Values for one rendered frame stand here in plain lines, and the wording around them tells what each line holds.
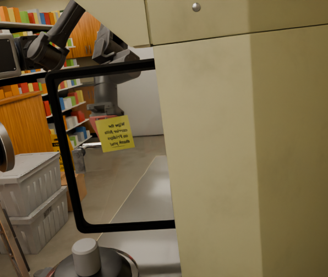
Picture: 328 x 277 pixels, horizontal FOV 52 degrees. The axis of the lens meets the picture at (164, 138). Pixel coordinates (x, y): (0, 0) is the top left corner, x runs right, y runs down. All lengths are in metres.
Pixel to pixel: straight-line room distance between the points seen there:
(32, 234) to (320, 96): 2.50
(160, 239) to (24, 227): 1.98
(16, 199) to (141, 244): 1.91
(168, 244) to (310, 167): 0.46
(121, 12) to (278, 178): 0.28
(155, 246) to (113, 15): 0.60
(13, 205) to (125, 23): 2.42
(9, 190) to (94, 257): 2.34
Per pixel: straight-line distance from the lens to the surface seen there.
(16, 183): 2.63
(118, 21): 0.41
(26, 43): 1.33
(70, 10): 1.20
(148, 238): 0.90
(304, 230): 0.54
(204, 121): 0.40
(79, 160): 0.78
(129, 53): 0.80
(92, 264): 0.39
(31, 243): 2.84
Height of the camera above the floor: 1.41
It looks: 15 degrees down
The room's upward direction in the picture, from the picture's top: 7 degrees counter-clockwise
